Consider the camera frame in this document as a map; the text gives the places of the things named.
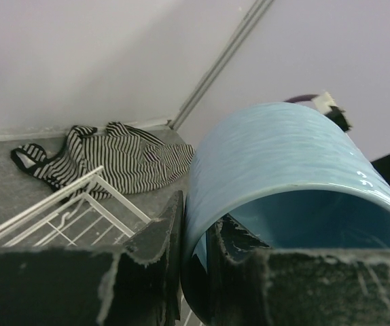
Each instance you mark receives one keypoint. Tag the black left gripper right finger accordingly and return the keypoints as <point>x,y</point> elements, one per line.
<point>253,284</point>

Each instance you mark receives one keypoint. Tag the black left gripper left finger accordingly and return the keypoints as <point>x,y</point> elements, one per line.
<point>133,283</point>

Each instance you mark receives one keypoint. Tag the light blue textured mug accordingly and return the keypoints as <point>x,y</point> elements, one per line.
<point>292,178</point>

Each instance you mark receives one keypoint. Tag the striped cloth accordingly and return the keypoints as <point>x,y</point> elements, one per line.
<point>134,161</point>

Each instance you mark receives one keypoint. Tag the white wire dish rack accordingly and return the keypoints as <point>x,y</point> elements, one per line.
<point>87,213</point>

